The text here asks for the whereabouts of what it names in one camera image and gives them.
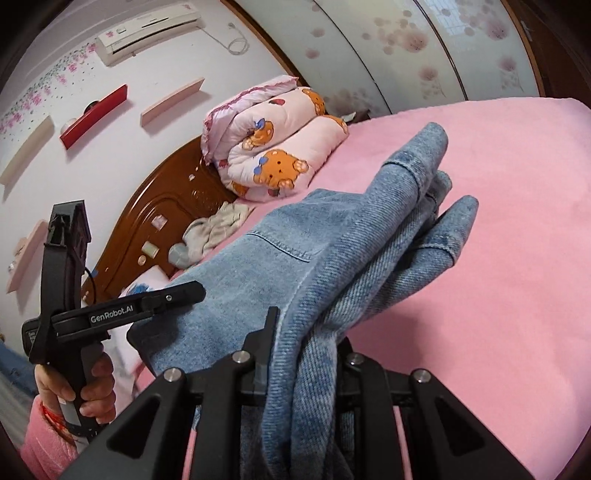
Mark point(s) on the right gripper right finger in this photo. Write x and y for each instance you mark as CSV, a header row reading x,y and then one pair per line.
x,y
413,426

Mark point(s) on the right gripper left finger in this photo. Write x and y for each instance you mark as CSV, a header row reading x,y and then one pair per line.
x,y
185,423

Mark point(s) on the blue denim jacket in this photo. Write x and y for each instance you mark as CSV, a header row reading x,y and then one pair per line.
x,y
328,262

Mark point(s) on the left hand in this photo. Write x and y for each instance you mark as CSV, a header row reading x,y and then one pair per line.
x,y
98,396

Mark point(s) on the white printed pillow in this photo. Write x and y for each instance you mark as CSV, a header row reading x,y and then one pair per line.
x,y
152,279

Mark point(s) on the pink bed blanket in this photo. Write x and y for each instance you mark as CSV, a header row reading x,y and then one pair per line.
x,y
507,327

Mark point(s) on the grey crumpled cloth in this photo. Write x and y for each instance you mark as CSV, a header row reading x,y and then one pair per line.
x,y
204,234

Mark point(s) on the brown wooden headboard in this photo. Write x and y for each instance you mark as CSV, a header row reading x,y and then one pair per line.
x,y
183,188

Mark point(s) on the bear print folded quilt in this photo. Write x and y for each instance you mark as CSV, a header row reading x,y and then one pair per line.
x,y
271,139

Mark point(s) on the white air conditioner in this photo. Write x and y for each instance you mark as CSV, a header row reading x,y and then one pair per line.
x,y
140,32

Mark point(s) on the floral sliding wardrobe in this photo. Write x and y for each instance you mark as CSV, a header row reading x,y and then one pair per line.
x,y
390,56

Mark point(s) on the beige wall shelf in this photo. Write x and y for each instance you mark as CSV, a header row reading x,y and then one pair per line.
x,y
19,160

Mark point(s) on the red wall shelf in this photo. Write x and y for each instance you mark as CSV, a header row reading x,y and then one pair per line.
x,y
92,115

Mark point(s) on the pink wall shelf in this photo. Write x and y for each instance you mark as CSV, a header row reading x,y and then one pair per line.
x,y
167,102

